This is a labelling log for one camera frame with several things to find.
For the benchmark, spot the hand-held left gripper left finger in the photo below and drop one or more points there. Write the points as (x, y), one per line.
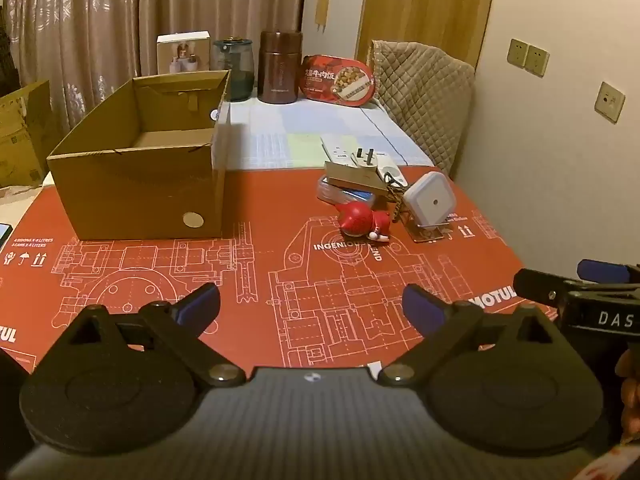
(200, 305)

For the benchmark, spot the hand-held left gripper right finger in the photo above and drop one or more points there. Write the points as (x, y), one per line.
(424, 310)

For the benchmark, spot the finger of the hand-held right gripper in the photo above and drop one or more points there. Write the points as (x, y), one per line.
(602, 270)
(540, 282)

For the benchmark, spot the white square night light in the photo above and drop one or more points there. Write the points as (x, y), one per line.
(430, 200)

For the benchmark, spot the person's right forearm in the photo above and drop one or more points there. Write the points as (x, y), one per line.
(615, 465)

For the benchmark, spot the person's right hand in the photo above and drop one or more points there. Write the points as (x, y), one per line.
(630, 390)

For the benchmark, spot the brown toothed clip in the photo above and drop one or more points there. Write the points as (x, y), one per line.
(397, 205)

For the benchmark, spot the red santa figure toy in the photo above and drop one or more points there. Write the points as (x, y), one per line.
(357, 220)

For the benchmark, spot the small blue packet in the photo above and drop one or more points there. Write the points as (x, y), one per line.
(357, 195)

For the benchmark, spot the small white device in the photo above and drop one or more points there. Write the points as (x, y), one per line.
(390, 167)

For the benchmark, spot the clear plastic bag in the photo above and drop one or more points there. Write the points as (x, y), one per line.
(327, 192)

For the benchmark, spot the small tan box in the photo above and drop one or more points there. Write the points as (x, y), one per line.
(350, 176)

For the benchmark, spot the white plug adapter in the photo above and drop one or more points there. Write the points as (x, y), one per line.
(362, 159)

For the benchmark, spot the pastel checkered tablecloth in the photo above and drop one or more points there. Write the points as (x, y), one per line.
(280, 145)

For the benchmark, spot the cream blanket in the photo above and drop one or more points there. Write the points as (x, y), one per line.
(22, 202)

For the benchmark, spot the beige quilted chair cover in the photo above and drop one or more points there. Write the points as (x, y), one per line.
(425, 95)

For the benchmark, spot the glass jar with green lid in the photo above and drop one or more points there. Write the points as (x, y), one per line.
(240, 70)

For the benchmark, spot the red instant meal box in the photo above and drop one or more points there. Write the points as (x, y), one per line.
(335, 80)

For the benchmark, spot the large printed cardboard box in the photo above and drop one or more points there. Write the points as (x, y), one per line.
(20, 135)

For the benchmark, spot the brown thermos food jar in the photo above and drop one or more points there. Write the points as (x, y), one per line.
(280, 70)

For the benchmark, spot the white product box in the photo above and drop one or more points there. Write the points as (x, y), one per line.
(182, 52)

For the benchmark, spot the brown patterned curtain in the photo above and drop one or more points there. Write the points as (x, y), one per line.
(100, 20)

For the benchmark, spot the wooden door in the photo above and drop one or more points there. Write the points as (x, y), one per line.
(425, 0)

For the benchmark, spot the dark folding rack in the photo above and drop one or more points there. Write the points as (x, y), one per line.
(7, 50)

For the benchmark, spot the beige wall socket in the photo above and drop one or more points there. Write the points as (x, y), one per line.
(518, 52)
(537, 61)
(610, 101)

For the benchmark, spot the wooden wall stick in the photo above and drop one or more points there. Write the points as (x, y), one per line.
(320, 2)
(327, 2)

